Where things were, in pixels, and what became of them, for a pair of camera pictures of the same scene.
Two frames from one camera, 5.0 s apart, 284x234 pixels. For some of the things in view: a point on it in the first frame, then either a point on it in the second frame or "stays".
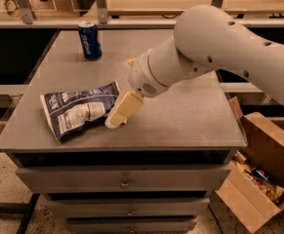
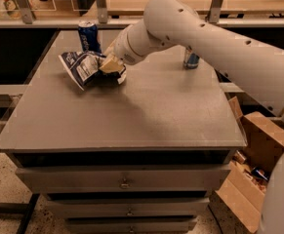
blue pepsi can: [90, 39] stays
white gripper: [142, 76] to [123, 50]
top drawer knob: [124, 185] stays
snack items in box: [281, 194] stays
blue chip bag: [72, 111] to [85, 66]
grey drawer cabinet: [152, 175] stays
